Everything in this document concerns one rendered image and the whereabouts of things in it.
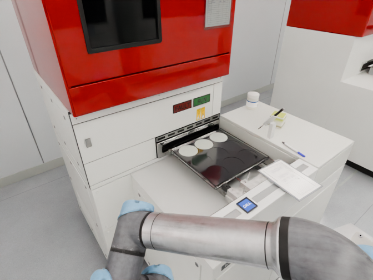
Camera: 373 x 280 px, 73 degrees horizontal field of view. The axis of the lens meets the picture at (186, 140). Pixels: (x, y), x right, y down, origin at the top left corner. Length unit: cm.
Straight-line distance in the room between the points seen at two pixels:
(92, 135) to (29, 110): 155
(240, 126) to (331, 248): 109
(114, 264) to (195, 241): 18
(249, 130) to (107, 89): 77
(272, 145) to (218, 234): 93
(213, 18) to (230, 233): 98
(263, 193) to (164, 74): 64
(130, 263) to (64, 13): 73
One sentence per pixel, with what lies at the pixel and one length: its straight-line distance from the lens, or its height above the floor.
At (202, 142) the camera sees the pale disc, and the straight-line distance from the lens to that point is 138.
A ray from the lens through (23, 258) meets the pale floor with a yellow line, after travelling 227.
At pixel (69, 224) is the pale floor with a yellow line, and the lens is 232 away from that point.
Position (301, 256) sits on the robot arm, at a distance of 42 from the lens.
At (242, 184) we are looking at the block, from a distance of 114.
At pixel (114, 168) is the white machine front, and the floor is 89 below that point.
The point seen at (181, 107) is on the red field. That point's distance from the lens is 131.
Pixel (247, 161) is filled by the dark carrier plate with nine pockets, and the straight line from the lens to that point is 128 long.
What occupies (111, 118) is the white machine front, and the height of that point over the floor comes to 115.
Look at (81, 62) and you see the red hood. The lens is 97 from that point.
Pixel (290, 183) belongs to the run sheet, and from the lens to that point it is 110.
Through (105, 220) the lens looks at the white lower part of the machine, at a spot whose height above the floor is 59.
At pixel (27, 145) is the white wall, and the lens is 278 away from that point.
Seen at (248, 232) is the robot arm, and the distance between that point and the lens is 45.
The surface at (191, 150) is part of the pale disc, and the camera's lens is 132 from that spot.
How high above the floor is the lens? 167
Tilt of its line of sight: 33 degrees down
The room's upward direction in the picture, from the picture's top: straight up
